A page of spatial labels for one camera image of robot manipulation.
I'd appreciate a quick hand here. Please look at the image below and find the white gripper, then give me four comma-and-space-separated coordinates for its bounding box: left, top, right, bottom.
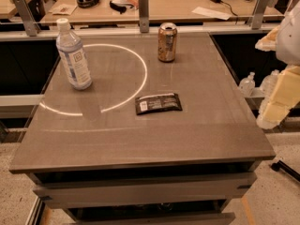
255, 1, 300, 129

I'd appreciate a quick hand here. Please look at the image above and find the black rxbar chocolate wrapper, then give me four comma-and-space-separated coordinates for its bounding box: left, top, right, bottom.
135, 93, 182, 115

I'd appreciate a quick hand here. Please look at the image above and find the small clear sanitizer bottle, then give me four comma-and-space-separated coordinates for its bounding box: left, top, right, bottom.
239, 72, 255, 97

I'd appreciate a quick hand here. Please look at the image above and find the white paper sheet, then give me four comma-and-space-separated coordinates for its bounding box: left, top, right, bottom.
192, 7, 231, 21

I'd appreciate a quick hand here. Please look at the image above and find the black chair base leg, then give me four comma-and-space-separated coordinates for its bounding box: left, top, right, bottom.
271, 160, 300, 182

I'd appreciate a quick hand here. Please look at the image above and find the brown soda can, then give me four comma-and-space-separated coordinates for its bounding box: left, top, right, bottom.
157, 22, 177, 62

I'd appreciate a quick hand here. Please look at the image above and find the grey drawer cabinet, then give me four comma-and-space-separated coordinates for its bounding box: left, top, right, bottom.
26, 161, 262, 225

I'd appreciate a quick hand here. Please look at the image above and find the clear plastic water bottle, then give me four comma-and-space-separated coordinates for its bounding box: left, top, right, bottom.
56, 18, 92, 90

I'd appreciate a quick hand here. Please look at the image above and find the paper packet on desk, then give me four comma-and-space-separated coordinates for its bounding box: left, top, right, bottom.
51, 4, 77, 15

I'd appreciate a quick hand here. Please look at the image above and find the grey metal bracket right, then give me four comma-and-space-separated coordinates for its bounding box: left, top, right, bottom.
248, 0, 269, 30

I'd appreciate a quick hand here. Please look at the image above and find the grey metal bracket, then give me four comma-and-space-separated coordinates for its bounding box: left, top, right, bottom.
12, 0, 40, 37
248, 0, 269, 30
138, 0, 149, 33

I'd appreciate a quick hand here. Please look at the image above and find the grey metal bracket middle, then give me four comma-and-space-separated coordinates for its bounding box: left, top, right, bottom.
138, 0, 149, 33

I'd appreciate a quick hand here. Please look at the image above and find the grey metal bracket left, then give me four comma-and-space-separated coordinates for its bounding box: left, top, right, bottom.
12, 0, 40, 37

